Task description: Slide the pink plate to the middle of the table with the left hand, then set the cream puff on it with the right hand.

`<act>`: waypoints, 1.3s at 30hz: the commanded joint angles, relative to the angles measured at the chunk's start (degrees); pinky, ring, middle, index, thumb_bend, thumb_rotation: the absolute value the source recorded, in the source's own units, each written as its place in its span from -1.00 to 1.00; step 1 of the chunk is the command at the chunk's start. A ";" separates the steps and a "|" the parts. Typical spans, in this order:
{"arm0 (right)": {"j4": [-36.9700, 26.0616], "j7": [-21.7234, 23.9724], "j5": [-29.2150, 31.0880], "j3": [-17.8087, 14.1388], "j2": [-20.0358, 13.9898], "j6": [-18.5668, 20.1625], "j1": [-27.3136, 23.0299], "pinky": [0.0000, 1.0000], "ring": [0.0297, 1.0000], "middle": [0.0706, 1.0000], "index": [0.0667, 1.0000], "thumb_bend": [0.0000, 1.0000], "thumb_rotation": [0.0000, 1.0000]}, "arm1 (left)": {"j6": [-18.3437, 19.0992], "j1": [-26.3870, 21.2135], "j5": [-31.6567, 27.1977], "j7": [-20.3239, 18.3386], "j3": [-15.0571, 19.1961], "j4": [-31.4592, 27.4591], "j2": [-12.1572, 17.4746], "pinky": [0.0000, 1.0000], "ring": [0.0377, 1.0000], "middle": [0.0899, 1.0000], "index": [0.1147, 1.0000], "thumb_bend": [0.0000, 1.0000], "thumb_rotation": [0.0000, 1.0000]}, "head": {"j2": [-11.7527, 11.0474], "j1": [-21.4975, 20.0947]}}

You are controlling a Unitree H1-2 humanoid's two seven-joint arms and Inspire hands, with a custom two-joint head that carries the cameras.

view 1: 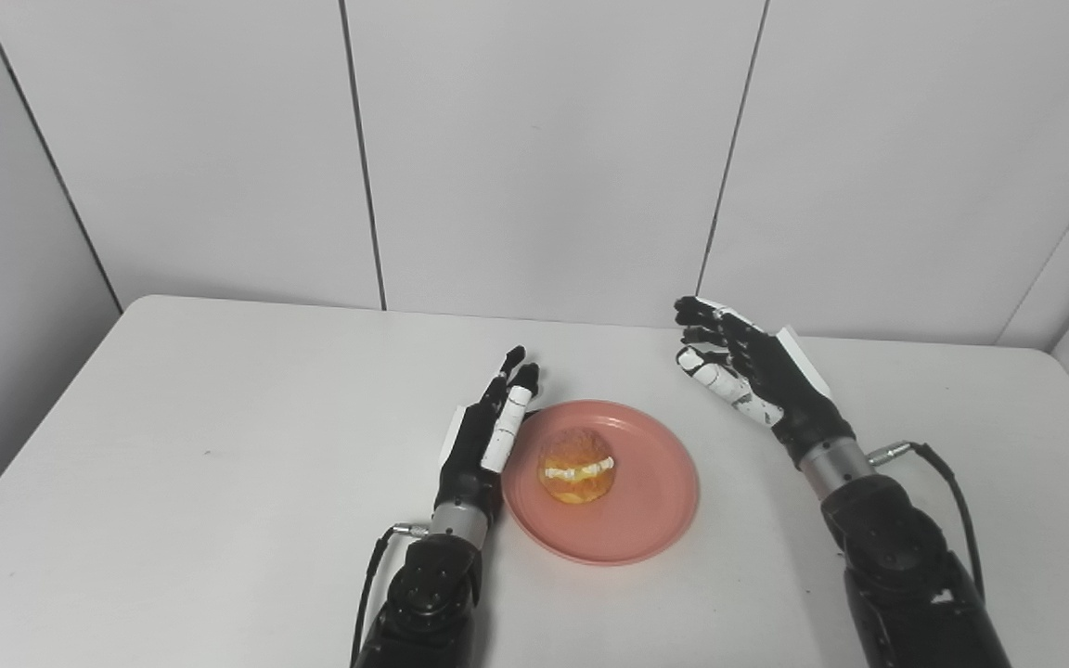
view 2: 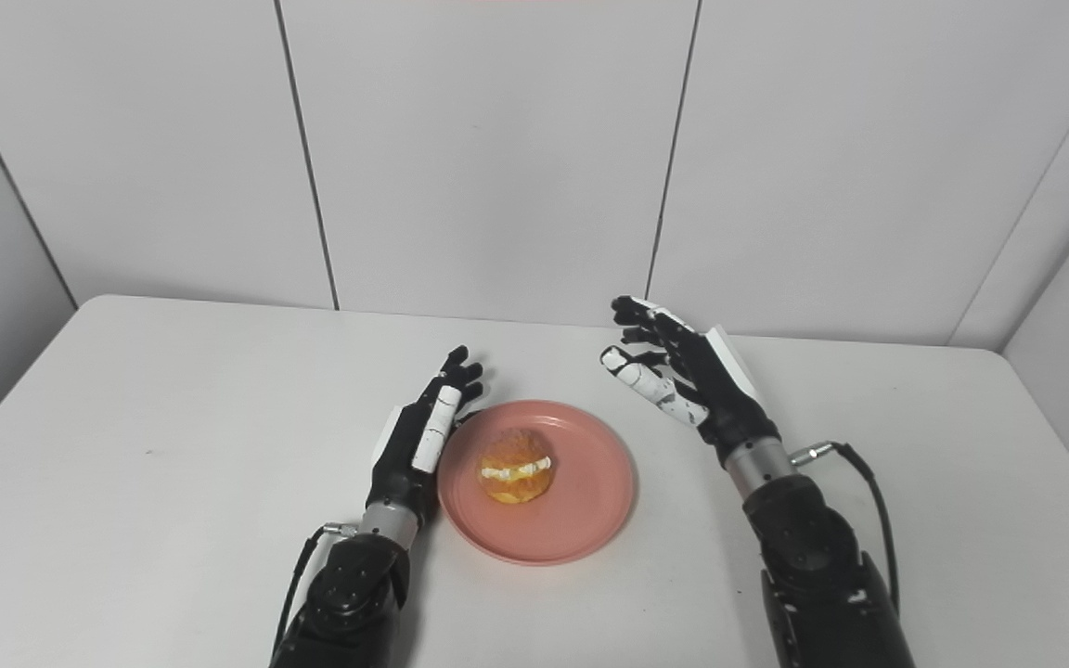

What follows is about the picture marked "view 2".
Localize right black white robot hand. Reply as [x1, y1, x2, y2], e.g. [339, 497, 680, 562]
[599, 295, 782, 463]

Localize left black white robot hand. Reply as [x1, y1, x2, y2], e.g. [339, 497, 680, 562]
[366, 346, 485, 530]

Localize cream puff pastry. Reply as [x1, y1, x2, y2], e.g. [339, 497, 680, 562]
[480, 429, 556, 506]

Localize pink round plate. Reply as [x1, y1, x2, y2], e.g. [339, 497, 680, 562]
[437, 400, 636, 566]

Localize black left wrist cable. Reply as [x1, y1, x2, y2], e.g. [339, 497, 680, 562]
[271, 522, 359, 662]

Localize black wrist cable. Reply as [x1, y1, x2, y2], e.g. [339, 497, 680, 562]
[789, 442, 901, 613]
[271, 522, 359, 662]

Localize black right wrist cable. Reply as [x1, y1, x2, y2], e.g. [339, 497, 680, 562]
[789, 442, 901, 613]

